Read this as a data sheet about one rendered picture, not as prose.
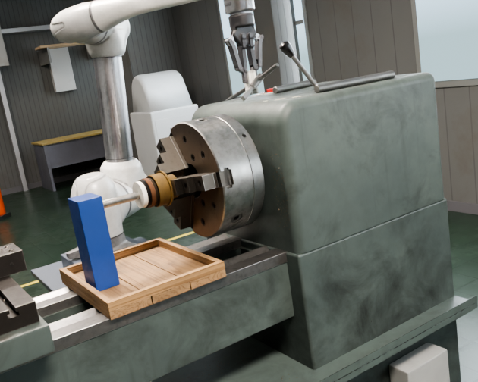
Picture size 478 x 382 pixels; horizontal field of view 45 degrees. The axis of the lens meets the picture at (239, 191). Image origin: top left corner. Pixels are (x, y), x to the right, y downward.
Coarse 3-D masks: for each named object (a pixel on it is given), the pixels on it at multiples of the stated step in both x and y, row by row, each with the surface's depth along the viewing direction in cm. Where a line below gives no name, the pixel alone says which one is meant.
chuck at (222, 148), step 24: (192, 120) 151; (216, 120) 149; (192, 144) 147; (216, 144) 141; (240, 144) 144; (216, 168) 140; (240, 168) 142; (216, 192) 143; (240, 192) 143; (216, 216) 146
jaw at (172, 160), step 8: (168, 136) 155; (160, 144) 154; (168, 144) 153; (176, 144) 154; (160, 152) 155; (168, 152) 152; (176, 152) 153; (160, 160) 152; (168, 160) 151; (176, 160) 152; (184, 160) 153; (160, 168) 149; (168, 168) 150; (176, 168) 150; (184, 168) 151; (192, 168) 155; (176, 176) 153
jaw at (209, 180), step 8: (224, 168) 140; (192, 176) 144; (200, 176) 139; (208, 176) 140; (216, 176) 141; (224, 176) 140; (176, 184) 143; (184, 184) 143; (192, 184) 142; (200, 184) 141; (208, 184) 140; (216, 184) 141; (224, 184) 140; (176, 192) 143; (184, 192) 144; (192, 192) 142
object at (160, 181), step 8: (152, 176) 145; (160, 176) 145; (168, 176) 148; (144, 184) 143; (152, 184) 143; (160, 184) 144; (168, 184) 145; (152, 192) 142; (160, 192) 143; (168, 192) 144; (152, 200) 143; (160, 200) 144; (168, 200) 146
